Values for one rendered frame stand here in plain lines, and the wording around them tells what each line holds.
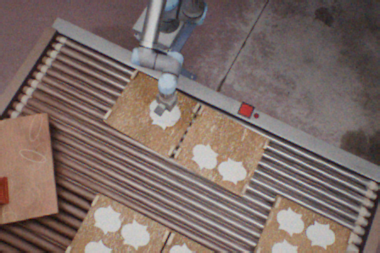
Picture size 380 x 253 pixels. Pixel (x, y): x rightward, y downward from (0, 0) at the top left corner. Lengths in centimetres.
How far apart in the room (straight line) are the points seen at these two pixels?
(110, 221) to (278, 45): 215
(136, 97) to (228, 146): 57
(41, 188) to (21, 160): 17
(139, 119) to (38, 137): 51
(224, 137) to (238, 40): 147
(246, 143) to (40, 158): 105
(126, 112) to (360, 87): 214
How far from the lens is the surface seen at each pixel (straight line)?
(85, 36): 218
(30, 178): 186
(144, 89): 197
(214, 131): 191
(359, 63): 349
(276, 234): 192
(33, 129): 191
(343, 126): 322
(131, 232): 184
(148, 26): 155
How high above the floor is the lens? 277
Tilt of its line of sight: 75 degrees down
